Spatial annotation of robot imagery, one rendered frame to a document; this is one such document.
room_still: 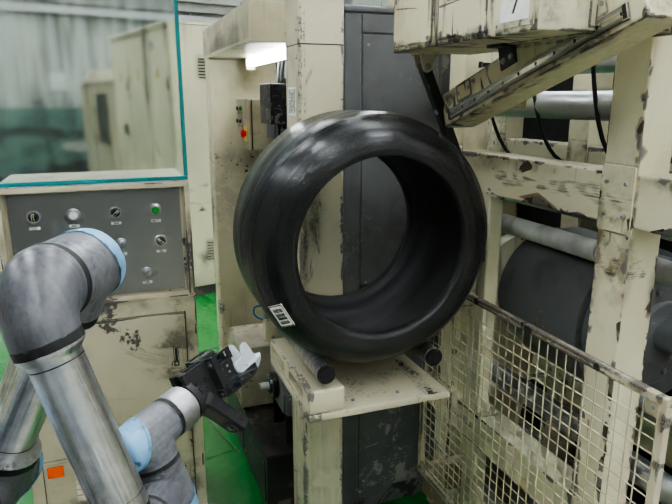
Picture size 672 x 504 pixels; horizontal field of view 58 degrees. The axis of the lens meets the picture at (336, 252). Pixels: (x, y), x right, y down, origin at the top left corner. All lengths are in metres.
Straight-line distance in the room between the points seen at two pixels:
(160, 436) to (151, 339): 1.05
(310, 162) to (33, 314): 0.65
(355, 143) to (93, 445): 0.77
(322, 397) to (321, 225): 0.51
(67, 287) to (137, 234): 1.15
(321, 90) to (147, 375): 1.08
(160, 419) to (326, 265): 0.83
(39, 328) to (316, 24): 1.10
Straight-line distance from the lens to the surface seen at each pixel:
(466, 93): 1.66
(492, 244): 1.93
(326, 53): 1.69
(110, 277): 1.00
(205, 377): 1.16
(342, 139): 1.31
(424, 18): 1.60
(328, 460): 2.01
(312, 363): 1.47
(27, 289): 0.89
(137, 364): 2.12
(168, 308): 2.06
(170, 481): 1.08
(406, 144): 1.36
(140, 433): 1.05
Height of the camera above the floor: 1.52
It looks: 14 degrees down
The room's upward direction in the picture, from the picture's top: straight up
